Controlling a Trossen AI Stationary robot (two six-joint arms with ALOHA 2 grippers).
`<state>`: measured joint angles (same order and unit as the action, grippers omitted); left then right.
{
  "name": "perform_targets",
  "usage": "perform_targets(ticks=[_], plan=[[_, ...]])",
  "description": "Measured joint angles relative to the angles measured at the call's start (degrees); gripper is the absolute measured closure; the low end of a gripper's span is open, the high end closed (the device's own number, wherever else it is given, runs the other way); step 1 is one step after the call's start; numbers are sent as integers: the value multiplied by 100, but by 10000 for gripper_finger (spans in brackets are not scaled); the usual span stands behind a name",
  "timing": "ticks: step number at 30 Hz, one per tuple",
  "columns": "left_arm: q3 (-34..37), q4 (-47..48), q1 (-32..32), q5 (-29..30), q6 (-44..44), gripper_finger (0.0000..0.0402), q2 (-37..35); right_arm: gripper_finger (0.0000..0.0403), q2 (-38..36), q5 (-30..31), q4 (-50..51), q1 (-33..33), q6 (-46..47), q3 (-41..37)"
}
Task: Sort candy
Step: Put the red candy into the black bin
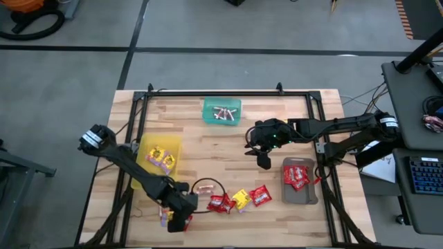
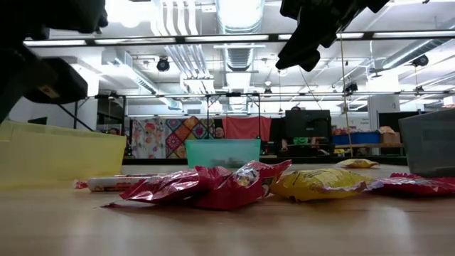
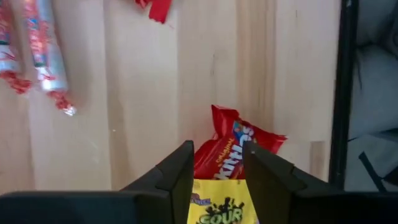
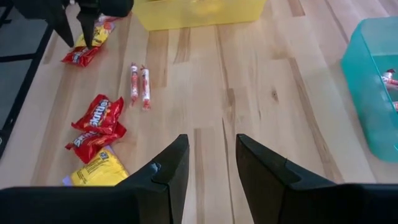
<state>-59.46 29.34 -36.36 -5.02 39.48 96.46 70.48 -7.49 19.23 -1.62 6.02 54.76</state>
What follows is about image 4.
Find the yellow plastic bin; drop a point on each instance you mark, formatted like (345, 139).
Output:
(199, 15)

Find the yellow Sour Patch pack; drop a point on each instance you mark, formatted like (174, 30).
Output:
(99, 171)
(98, 34)

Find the black aluminium rig frame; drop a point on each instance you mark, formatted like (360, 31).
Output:
(29, 74)

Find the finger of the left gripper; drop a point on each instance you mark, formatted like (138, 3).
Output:
(62, 21)
(88, 28)

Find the red Skittles pack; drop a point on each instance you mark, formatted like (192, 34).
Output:
(90, 141)
(81, 56)
(99, 115)

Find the teal plastic bin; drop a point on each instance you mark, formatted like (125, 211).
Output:
(367, 124)

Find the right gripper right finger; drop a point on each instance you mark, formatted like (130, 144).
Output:
(280, 202)

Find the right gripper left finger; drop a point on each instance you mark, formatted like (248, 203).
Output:
(155, 202)

